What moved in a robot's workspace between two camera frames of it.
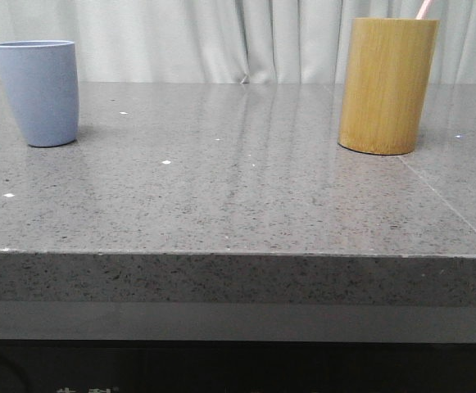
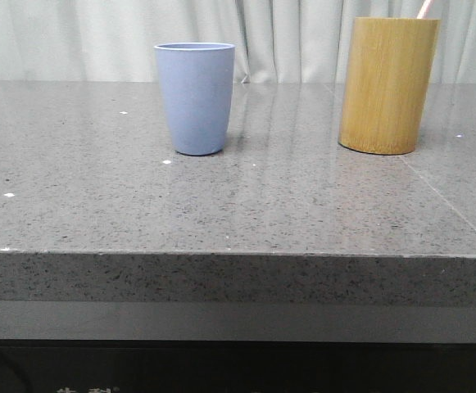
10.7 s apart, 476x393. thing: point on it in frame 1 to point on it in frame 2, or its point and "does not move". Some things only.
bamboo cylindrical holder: (387, 70) does not move
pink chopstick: (423, 9) does not move
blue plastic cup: (39, 81) to (197, 81)
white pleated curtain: (230, 41) does not move
